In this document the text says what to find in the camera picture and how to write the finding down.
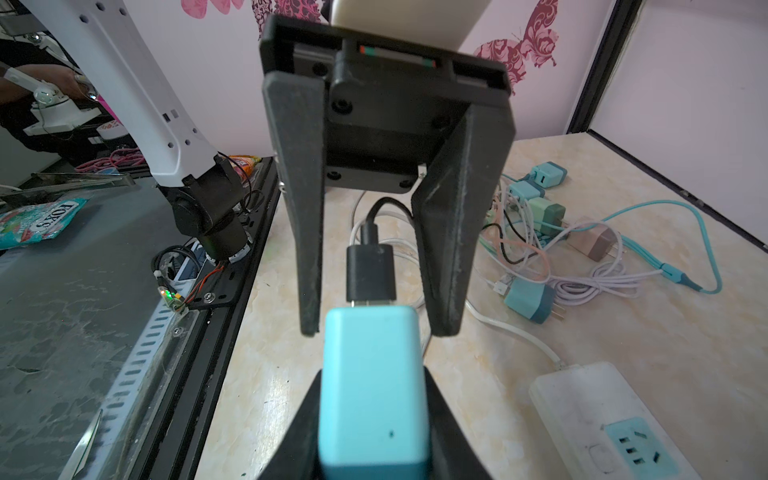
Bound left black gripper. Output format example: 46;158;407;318
260;15;516;337

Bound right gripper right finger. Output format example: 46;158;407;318
424;367;491;480

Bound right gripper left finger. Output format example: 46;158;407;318
259;371;323;480

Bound teal charger plug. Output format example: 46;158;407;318
318;305;430;479

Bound long multicolour power strip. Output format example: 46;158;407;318
529;362;700;479

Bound red yellow snack packet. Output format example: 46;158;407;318
0;198;88;250

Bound black mounting rail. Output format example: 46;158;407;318
128;157;280;479

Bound white power strip cable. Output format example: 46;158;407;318
350;191;568;370

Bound white slotted cable duct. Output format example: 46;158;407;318
56;287;199;480

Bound pile of chargers and cables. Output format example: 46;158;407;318
476;160;724;325

